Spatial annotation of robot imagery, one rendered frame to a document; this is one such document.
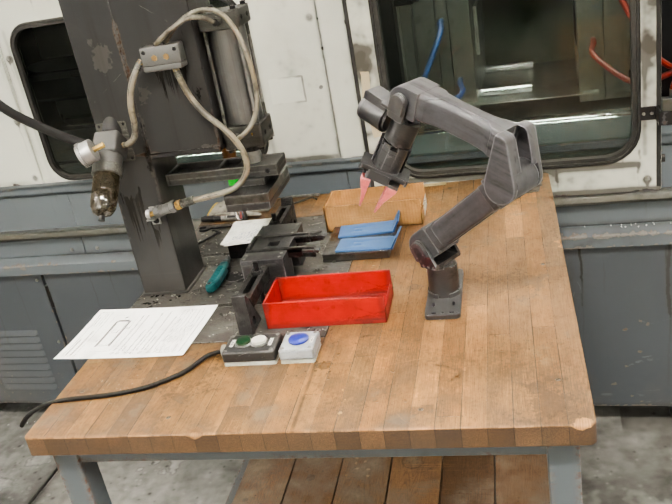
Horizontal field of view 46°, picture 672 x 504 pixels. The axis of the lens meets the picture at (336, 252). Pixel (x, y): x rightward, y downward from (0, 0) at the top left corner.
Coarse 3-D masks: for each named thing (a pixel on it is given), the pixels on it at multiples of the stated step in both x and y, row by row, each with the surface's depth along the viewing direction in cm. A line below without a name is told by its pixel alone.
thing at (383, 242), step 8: (344, 240) 192; (352, 240) 191; (360, 240) 190; (368, 240) 190; (376, 240) 189; (384, 240) 188; (392, 240) 187; (336, 248) 188; (344, 248) 188; (352, 248) 187; (360, 248) 186; (368, 248) 185; (376, 248) 185; (384, 248) 184; (392, 248) 183
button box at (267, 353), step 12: (240, 336) 156; (252, 336) 155; (276, 336) 153; (228, 348) 152; (240, 348) 151; (252, 348) 150; (264, 348) 150; (276, 348) 150; (228, 360) 151; (240, 360) 151; (252, 360) 150; (264, 360) 150; (276, 360) 150; (180, 372) 151; (156, 384) 149; (72, 396) 149; (84, 396) 149; (96, 396) 148; (108, 396) 148; (36, 408) 151; (24, 420) 153
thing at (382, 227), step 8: (360, 224) 200; (368, 224) 199; (376, 224) 198; (384, 224) 197; (392, 224) 196; (344, 232) 197; (352, 232) 196; (360, 232) 195; (368, 232) 194; (376, 232) 193; (384, 232) 193; (392, 232) 193
